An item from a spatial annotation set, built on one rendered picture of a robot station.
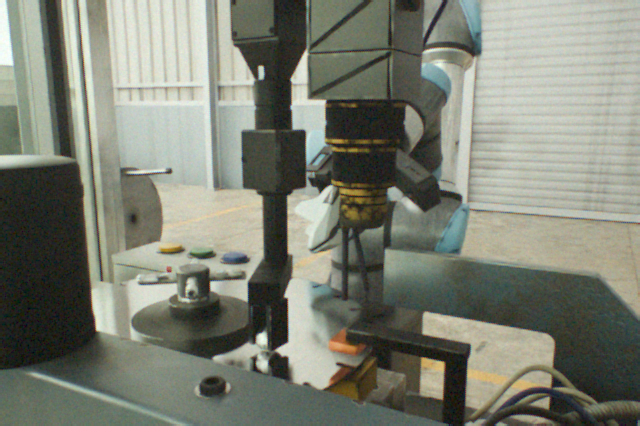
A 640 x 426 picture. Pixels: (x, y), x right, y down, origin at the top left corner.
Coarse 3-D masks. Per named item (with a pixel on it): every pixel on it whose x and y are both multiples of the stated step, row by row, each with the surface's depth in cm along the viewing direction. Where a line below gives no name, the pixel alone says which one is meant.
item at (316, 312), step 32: (96, 288) 59; (128, 288) 59; (160, 288) 59; (224, 288) 59; (288, 288) 59; (320, 288) 59; (96, 320) 50; (128, 320) 50; (320, 320) 50; (352, 320) 50; (192, 352) 44; (224, 352) 44; (256, 352) 44; (288, 352) 44; (320, 352) 44; (320, 384) 39
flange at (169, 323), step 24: (144, 312) 50; (168, 312) 49; (192, 312) 47; (216, 312) 48; (240, 312) 50; (144, 336) 45; (168, 336) 45; (192, 336) 45; (216, 336) 45; (240, 336) 46
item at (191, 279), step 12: (192, 264) 49; (204, 264) 49; (144, 276) 47; (156, 276) 48; (168, 276) 48; (180, 276) 47; (192, 276) 47; (204, 276) 48; (216, 276) 49; (228, 276) 49; (240, 276) 49; (180, 288) 48; (192, 288) 44; (204, 288) 48; (180, 300) 48; (192, 300) 48; (204, 300) 48
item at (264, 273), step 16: (272, 208) 45; (272, 224) 45; (272, 240) 46; (272, 256) 46; (288, 256) 47; (256, 272) 43; (272, 272) 43; (288, 272) 46; (256, 288) 41; (272, 288) 41; (256, 304) 41; (272, 304) 41; (288, 304) 43; (256, 320) 44; (272, 320) 42; (288, 320) 44; (272, 336) 42; (288, 336) 44
